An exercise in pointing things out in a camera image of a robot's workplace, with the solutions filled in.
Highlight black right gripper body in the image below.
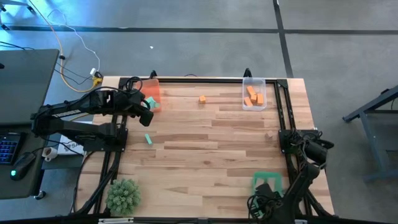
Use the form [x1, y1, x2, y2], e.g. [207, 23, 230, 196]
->
[254, 183, 282, 208]

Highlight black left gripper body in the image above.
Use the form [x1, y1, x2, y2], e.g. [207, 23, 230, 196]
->
[119, 90, 146, 118]

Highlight orange translucent plastic bin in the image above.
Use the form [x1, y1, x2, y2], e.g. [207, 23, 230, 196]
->
[136, 78, 162, 113]

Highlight green translucent plastic bin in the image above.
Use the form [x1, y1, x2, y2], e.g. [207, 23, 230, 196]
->
[250, 171, 284, 203]

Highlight white printed sheet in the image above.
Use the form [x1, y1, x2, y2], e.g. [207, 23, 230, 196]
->
[57, 120, 94, 156]

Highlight artificial green plant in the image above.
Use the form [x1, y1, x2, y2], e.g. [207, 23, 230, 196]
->
[105, 178, 142, 216]

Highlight white mug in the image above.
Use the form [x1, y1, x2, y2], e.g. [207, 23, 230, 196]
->
[41, 146, 59, 162]

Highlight grey desk top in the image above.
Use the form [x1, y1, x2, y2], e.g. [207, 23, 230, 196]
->
[0, 49, 60, 126]

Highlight clear plastic bin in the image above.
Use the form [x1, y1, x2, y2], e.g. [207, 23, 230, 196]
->
[241, 77, 267, 112]

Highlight black computer mouse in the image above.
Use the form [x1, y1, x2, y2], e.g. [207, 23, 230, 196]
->
[10, 151, 37, 182]

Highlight backlit keyboard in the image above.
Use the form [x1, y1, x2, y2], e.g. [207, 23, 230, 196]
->
[0, 133, 22, 166]

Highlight black desk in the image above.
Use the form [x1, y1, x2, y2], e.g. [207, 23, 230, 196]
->
[0, 124, 46, 200]

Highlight white cable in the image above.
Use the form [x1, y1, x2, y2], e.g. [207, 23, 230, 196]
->
[46, 8, 101, 76]

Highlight yellow cable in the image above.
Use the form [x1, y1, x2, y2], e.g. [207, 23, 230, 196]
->
[27, 0, 104, 94]

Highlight grey desk frame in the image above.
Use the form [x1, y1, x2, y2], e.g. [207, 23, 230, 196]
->
[341, 84, 398, 184]

